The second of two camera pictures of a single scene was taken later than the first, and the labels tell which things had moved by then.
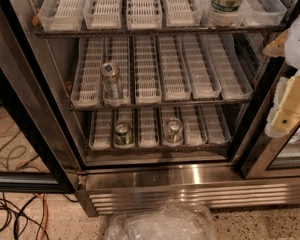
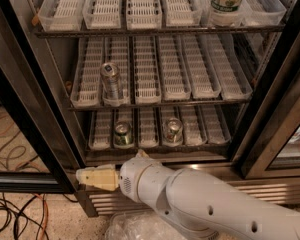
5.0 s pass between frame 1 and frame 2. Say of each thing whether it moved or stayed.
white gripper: moved
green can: stayed
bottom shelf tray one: stayed
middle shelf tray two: stayed
